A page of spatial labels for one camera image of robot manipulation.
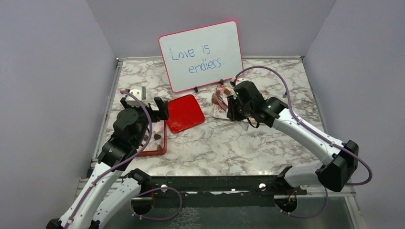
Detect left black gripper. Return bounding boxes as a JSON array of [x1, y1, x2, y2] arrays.
[[122, 97, 169, 146]]

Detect red box lid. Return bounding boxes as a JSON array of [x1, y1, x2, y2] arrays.
[[167, 94, 205, 134]]

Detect metal tongs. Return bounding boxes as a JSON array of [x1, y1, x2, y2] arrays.
[[212, 93, 248, 131]]

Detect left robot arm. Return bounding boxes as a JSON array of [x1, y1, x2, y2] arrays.
[[46, 92, 169, 229]]

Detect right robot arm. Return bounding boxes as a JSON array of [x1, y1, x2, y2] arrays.
[[227, 81, 359, 194]]

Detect tan block chocolate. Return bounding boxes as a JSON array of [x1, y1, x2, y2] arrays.
[[223, 87, 232, 96]]

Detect red chocolate box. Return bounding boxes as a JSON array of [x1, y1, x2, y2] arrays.
[[138, 121, 167, 157]]

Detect floral serving tray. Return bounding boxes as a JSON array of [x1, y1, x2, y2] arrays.
[[211, 84, 247, 122]]

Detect black whiteboard stand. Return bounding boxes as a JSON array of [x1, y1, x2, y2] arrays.
[[193, 79, 224, 93]]

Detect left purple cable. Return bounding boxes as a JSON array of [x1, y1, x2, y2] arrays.
[[63, 90, 153, 229]]

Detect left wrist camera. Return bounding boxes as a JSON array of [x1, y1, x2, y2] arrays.
[[125, 86, 147, 101]]

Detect white board pink frame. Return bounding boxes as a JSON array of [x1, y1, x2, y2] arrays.
[[158, 20, 243, 93]]

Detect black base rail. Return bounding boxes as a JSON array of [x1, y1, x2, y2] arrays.
[[87, 169, 308, 209]]

